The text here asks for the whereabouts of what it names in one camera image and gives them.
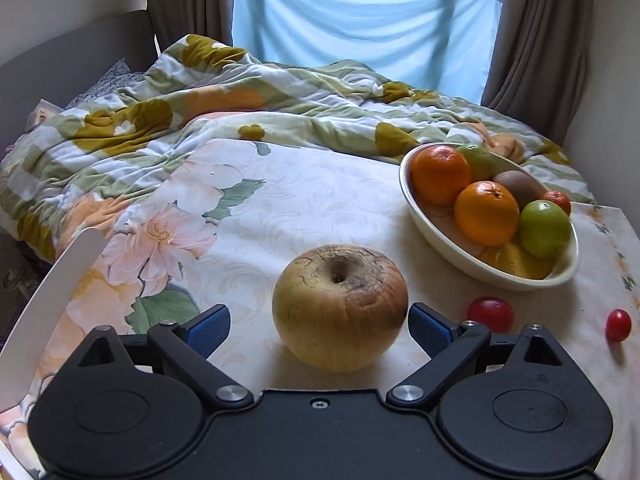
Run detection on small mandarin orange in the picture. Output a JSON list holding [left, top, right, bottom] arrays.
[[540, 190, 572, 216]]

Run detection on cherry tomato near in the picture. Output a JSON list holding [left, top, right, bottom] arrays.
[[466, 296, 514, 334]]

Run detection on cherry tomato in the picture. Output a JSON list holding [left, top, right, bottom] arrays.
[[466, 296, 514, 334], [605, 309, 632, 344]]

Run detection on cream duck-print bowl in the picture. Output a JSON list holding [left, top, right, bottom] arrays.
[[398, 142, 580, 292]]

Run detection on large yellow apple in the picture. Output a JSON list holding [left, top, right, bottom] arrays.
[[272, 245, 409, 373]]

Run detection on orange lower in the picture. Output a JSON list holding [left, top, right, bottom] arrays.
[[454, 181, 520, 247]]

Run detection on green apple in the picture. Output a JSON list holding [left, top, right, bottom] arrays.
[[518, 200, 572, 259], [457, 143, 497, 182]]

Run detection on cherry tomato far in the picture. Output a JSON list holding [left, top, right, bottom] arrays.
[[605, 309, 632, 344]]

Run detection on orange upper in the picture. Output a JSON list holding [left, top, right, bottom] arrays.
[[410, 145, 472, 207]]

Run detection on brown kiwi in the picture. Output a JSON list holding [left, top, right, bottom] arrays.
[[492, 170, 547, 210]]

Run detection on striped floral quilt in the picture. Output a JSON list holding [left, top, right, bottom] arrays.
[[1, 35, 593, 262]]

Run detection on small box on bed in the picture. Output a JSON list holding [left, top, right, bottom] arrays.
[[24, 99, 63, 133]]

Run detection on patterned grey pillow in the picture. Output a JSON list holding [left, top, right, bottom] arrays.
[[65, 58, 144, 110]]

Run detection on grey bed headboard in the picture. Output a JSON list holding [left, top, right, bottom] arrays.
[[1, 10, 157, 148]]

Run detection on brown right drape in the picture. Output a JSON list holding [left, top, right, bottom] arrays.
[[482, 0, 594, 144]]

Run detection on light blue window curtain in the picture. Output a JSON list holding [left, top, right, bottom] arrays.
[[232, 0, 502, 103]]

